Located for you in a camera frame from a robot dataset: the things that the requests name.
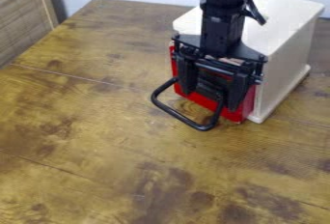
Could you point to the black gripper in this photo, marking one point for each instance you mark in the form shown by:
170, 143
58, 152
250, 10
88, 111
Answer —
207, 44

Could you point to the red wooden drawer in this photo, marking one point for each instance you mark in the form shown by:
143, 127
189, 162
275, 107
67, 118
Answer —
245, 108

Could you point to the black metal drawer handle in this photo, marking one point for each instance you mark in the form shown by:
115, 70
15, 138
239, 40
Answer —
180, 115

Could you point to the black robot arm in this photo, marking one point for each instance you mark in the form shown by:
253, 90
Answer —
215, 65

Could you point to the white wooden cabinet box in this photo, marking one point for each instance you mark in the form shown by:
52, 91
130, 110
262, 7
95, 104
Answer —
283, 41

